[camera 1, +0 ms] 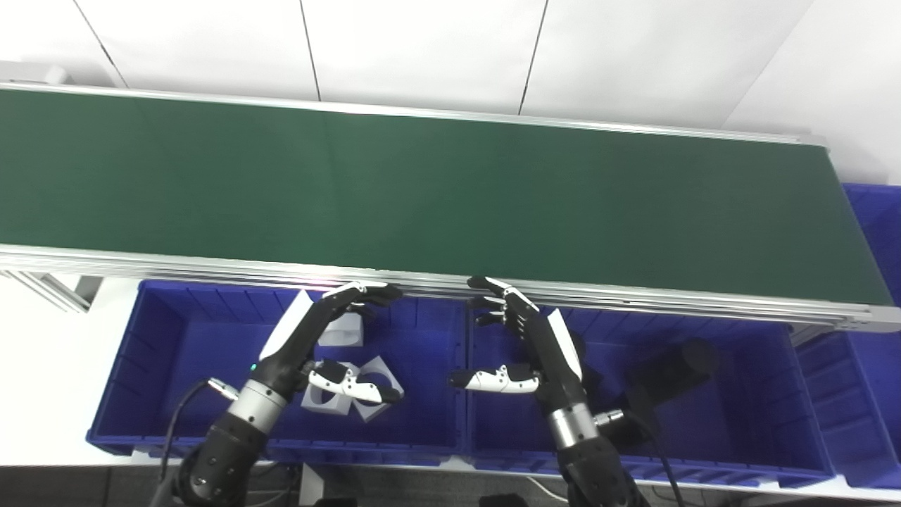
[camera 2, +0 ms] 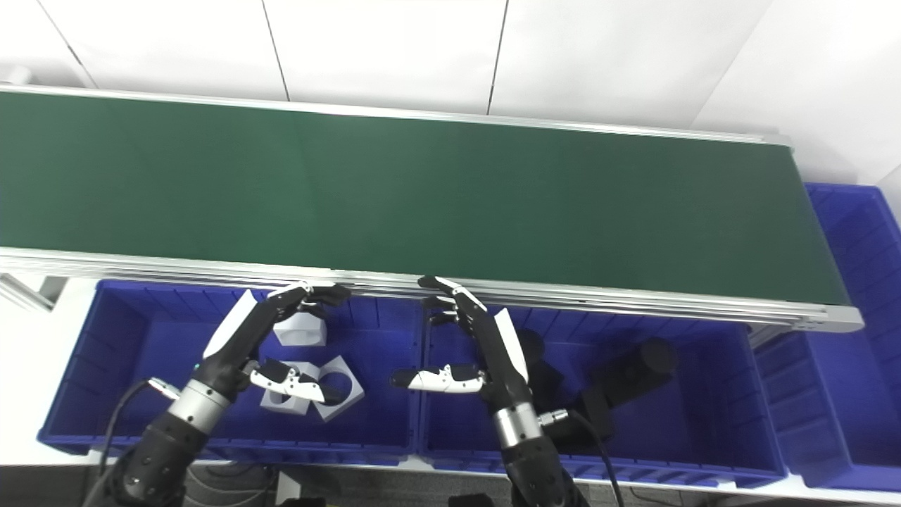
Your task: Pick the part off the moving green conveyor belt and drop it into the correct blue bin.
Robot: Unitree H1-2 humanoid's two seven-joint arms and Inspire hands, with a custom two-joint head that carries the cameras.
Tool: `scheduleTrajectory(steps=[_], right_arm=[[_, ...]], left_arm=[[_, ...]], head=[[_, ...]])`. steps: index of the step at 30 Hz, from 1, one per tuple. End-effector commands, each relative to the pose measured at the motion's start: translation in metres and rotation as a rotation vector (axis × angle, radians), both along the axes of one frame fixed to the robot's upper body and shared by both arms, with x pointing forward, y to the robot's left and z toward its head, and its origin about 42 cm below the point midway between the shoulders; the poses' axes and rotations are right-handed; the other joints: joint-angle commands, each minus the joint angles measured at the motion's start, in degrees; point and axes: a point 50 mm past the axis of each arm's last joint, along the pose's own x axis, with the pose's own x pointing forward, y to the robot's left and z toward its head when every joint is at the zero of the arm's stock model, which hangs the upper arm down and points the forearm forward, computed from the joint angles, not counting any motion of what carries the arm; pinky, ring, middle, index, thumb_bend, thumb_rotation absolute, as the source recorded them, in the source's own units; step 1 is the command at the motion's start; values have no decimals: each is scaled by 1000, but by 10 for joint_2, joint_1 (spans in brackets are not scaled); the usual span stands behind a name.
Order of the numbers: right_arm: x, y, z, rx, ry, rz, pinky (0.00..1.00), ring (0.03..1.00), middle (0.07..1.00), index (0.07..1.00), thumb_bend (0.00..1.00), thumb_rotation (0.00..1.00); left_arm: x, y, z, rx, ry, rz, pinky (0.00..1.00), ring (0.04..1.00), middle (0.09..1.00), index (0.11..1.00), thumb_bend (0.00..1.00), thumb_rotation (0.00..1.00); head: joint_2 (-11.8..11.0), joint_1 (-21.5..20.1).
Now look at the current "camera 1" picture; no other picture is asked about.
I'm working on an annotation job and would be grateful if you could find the blue plastic bin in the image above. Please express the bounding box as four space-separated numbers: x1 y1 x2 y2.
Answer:
461 303 838 488
86 280 469 465
795 183 901 490

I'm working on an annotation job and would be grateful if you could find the aluminium conveyor leg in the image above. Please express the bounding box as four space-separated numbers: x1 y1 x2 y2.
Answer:
7 271 103 313

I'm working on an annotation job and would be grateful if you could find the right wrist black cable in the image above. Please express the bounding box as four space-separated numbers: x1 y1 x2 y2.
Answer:
595 408 687 507

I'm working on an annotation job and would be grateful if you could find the white rectangular block part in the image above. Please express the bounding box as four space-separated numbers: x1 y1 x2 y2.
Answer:
318 313 365 347

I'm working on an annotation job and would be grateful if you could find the white square part with hole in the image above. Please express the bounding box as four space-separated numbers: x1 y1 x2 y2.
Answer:
352 356 405 422
303 361 354 415

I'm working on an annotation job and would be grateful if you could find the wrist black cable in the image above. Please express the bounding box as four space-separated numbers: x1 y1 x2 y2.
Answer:
158 379 240 494
595 408 687 507

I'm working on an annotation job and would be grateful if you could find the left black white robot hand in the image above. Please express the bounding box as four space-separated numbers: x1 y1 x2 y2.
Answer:
255 280 404 406

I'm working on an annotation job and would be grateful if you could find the grey conveyor motor box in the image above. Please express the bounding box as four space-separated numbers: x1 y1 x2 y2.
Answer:
0 62 71 87

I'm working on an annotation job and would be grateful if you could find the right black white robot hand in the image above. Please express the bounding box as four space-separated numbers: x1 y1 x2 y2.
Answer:
448 276 588 416

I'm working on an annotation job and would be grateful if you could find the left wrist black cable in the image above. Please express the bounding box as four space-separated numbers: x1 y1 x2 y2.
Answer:
158 379 240 494

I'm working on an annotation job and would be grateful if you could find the green conveyor belt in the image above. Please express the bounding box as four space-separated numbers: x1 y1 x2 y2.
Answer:
0 62 901 332
0 89 895 307

